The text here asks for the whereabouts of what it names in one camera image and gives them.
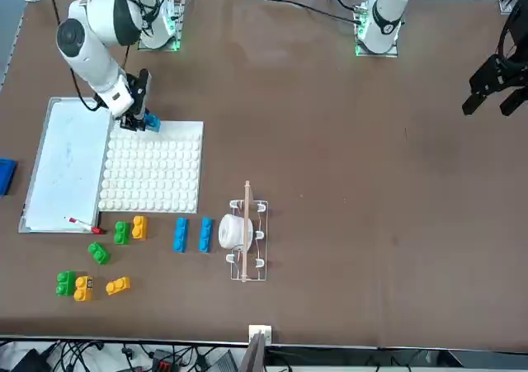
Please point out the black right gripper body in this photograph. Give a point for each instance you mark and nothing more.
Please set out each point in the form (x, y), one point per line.
(140, 91)

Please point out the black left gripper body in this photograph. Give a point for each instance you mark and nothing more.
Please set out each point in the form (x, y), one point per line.
(503, 73)

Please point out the blue three-stud toy block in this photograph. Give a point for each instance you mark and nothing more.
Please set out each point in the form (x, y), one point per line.
(180, 236)
(153, 123)
(205, 236)

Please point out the yellow two-stud toy block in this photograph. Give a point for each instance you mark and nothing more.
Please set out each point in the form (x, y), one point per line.
(82, 290)
(118, 286)
(140, 228)

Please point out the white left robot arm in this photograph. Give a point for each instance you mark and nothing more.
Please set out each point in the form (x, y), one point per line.
(387, 13)

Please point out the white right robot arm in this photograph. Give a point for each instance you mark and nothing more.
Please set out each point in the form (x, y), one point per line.
(90, 62)

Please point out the white studded baseplate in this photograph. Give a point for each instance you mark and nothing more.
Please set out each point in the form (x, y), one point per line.
(152, 170)

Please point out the metal-framed whiteboard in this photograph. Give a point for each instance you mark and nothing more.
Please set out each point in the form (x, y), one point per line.
(66, 166)

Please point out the red and white marker pen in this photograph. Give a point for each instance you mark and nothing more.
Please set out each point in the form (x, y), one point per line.
(97, 230)

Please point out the blue whiteboard eraser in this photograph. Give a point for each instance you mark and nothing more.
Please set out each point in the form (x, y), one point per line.
(6, 176)

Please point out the green two-stud toy block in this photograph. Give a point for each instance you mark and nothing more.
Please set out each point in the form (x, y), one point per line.
(65, 283)
(99, 253)
(122, 234)

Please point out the wooden rack rod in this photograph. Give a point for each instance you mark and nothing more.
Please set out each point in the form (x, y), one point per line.
(247, 194)

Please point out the aluminium camera post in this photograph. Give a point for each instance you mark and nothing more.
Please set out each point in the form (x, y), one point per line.
(253, 355)

